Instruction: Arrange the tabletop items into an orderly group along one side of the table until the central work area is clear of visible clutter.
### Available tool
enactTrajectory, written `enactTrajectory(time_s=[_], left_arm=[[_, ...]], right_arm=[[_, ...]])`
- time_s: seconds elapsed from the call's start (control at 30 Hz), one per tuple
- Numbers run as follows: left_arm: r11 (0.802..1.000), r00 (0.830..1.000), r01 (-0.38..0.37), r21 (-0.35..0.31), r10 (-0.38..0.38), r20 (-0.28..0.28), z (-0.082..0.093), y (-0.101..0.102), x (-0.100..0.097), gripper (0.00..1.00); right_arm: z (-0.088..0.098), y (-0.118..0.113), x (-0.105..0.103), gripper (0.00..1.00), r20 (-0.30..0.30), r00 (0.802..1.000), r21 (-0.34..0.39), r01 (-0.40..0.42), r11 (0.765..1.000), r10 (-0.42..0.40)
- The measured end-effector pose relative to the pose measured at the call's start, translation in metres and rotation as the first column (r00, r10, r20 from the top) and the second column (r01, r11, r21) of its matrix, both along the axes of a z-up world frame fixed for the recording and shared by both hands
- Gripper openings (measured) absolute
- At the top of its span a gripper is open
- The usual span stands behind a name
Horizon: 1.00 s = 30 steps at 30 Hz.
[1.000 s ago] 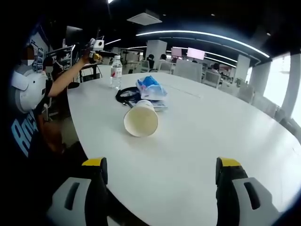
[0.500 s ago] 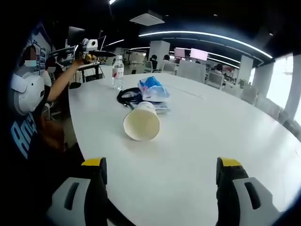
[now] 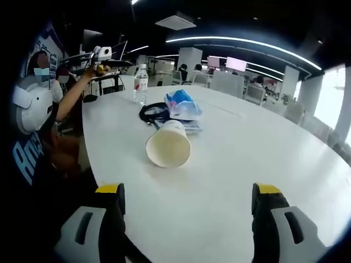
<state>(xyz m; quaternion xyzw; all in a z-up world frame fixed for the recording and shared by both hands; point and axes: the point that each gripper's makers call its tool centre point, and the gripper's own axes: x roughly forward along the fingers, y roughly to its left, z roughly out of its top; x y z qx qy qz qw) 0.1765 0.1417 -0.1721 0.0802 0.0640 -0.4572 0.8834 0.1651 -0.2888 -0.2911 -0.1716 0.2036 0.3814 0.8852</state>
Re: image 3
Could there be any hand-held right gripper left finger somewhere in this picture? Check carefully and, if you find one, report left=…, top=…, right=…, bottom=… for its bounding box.
left=54, top=182, right=127, bottom=263

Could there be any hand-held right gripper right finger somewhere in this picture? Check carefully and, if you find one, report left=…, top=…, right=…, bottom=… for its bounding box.
left=251, top=182, right=334, bottom=263

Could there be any clear plastic water bottle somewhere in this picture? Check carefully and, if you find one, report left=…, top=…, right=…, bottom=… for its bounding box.
left=133, top=64, right=149, bottom=105

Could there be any black cable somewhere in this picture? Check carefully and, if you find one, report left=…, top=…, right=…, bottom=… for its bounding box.
left=139, top=102, right=172, bottom=129

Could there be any blue tissue pack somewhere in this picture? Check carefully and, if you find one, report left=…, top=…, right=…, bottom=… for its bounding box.
left=164, top=89, right=203, bottom=121

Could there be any white paper cup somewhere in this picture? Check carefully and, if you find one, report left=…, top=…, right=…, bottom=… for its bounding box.
left=145, top=119, right=191, bottom=168

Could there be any white blue wipes packet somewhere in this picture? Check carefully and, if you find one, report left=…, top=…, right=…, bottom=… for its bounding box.
left=180, top=119, right=204, bottom=135

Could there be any open silver laptop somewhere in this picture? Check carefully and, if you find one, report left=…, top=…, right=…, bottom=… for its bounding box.
left=108, top=41, right=128, bottom=75

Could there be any black monitor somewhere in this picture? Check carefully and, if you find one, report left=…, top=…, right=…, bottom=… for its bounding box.
left=83, top=29, right=104, bottom=53

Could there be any white chest device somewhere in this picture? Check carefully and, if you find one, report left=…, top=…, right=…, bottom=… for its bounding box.
left=12, top=75, right=54, bottom=135

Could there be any ceiling air vent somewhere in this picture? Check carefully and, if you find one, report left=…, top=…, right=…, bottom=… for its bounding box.
left=155, top=15, right=197, bottom=30

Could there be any person in black shirt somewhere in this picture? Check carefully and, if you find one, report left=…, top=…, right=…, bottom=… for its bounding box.
left=0, top=120, right=99, bottom=263

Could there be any white table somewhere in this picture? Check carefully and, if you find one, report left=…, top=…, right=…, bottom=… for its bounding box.
left=82, top=84, right=351, bottom=263

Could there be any large lit monitor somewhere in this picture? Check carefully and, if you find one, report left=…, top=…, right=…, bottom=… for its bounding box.
left=226, top=56, right=247, bottom=71

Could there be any white office chair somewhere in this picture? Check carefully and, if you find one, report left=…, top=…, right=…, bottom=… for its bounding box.
left=246, top=83, right=267, bottom=106

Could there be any long curved ceiling light strip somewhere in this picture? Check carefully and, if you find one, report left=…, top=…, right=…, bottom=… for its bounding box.
left=166, top=37, right=323, bottom=71

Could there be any narrow bright window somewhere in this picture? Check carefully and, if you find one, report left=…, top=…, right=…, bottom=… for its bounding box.
left=314, top=65, right=347, bottom=129

